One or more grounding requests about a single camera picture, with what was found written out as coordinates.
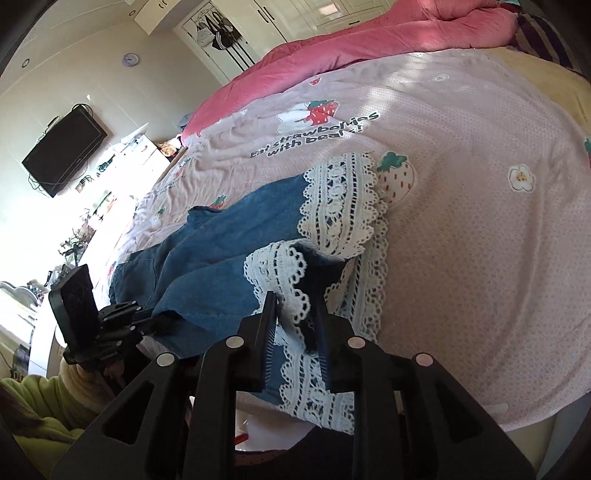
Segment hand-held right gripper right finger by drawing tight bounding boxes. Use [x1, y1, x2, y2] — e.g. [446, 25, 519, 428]
[313, 299, 540, 480]

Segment black hanging bag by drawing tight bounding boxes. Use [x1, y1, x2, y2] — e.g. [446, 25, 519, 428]
[196, 9, 252, 70]

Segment white carved furniture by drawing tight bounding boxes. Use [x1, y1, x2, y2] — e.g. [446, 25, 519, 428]
[0, 281, 38, 320]

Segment small items on dresser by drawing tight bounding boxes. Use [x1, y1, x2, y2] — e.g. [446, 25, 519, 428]
[58, 203, 121, 268]

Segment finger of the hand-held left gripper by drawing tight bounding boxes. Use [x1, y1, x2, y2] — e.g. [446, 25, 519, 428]
[111, 313, 176, 341]
[98, 301, 145, 320]

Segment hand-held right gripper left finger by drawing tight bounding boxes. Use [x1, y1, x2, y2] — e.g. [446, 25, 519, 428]
[50, 291, 279, 480]

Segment cream yellow blanket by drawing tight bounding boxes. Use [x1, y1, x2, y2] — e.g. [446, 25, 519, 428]
[489, 46, 591, 139]

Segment person's dark clothing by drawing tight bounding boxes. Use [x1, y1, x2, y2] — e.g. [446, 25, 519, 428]
[235, 427, 358, 480]

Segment wooden bed frame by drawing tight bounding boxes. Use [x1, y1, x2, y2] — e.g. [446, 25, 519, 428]
[152, 145, 191, 192]

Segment white dresser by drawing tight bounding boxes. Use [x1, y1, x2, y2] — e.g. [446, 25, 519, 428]
[90, 122, 172, 259]

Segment pink strawberry print bed sheet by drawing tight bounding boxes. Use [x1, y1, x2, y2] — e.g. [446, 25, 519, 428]
[106, 46, 591, 432]

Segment white wardrobe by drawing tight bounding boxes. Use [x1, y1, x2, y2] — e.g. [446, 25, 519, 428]
[134, 0, 407, 86]

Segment pink quilt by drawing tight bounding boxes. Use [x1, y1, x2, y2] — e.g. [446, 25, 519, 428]
[180, 0, 522, 139]

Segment black flat screen television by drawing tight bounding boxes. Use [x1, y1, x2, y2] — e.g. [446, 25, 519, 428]
[21, 105, 108, 198]

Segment purple striped pillow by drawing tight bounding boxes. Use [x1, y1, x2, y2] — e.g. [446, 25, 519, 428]
[508, 11, 587, 75]

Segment blue denim pants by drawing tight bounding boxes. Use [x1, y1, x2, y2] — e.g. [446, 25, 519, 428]
[110, 151, 392, 437]

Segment person's left forearm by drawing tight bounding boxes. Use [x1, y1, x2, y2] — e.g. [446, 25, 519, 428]
[0, 357, 122, 476]

